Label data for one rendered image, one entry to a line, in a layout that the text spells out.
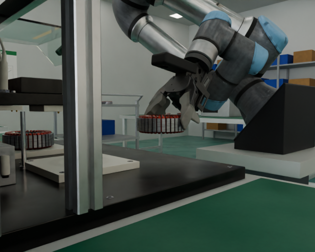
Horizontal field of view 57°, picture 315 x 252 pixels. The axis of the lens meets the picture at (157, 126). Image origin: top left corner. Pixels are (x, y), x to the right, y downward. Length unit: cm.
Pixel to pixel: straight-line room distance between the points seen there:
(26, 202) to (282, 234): 28
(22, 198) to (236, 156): 60
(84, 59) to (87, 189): 13
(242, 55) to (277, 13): 705
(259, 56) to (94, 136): 57
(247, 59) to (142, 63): 700
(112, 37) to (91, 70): 696
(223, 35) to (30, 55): 564
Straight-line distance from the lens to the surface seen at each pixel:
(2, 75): 45
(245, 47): 79
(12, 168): 45
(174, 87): 68
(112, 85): 709
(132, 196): 36
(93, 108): 31
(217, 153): 88
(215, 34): 77
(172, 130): 60
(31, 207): 35
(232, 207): 40
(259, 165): 81
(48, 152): 69
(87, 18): 32
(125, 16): 95
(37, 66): 627
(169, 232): 32
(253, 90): 94
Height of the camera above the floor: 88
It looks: 4 degrees down
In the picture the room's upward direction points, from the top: straight up
